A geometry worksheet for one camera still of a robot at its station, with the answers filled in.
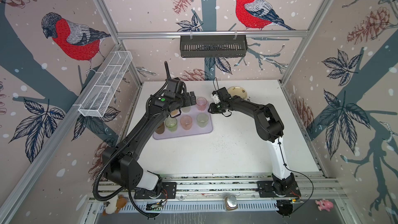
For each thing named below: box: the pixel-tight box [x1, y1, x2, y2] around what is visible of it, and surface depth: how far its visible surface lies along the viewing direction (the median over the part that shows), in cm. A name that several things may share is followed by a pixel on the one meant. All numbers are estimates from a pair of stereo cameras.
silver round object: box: [224, 194, 238, 211], surface depth 63 cm
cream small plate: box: [227, 86, 248, 100], surface depth 117 cm
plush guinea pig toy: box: [102, 194, 128, 216], surface depth 70 cm
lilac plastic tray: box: [152, 103, 213, 140], surface depth 96 cm
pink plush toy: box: [315, 198, 334, 212], surface depth 69 cm
